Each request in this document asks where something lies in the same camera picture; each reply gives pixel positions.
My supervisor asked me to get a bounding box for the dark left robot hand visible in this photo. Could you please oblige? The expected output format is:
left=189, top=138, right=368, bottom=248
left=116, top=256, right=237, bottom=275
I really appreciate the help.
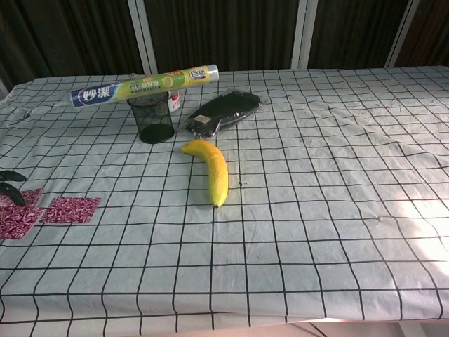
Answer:
left=0, top=170, right=29, bottom=208

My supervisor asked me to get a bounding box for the pink patterned sponge pad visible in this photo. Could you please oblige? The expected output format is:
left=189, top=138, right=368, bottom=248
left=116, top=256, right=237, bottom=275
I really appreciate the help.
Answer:
left=39, top=196, right=102, bottom=224

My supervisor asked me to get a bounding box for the black mesh pen holder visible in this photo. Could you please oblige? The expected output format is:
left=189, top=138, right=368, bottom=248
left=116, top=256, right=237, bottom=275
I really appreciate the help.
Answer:
left=126, top=95, right=176, bottom=144

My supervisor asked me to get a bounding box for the green blue cling film box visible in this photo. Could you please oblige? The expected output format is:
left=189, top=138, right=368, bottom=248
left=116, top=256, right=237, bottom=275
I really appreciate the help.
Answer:
left=70, top=64, right=220, bottom=110

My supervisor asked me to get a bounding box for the white cup with red print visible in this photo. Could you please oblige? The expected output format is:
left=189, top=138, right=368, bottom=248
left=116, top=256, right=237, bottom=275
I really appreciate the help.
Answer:
left=167, top=91, right=182, bottom=114

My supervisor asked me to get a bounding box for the yellow banana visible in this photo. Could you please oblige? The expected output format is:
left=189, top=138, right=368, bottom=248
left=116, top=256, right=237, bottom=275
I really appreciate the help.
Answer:
left=180, top=139, right=229, bottom=209

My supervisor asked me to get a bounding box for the black item in plastic bag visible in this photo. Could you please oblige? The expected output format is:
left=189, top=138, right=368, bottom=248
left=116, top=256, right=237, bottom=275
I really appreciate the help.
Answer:
left=185, top=89, right=263, bottom=138

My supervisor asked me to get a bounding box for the dark curtain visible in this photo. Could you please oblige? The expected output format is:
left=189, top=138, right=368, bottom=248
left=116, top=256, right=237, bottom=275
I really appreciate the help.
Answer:
left=0, top=0, right=449, bottom=93

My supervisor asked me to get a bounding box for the white black checked tablecloth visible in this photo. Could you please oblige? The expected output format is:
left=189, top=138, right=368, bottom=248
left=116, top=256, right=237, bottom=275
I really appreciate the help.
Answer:
left=0, top=65, right=449, bottom=324

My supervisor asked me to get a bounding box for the white table leg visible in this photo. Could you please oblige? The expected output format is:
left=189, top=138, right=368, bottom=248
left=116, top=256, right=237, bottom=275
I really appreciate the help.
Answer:
left=398, top=322, right=427, bottom=337

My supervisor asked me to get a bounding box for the black cable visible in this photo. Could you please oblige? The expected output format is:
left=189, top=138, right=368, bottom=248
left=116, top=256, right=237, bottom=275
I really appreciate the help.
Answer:
left=297, top=322, right=329, bottom=337

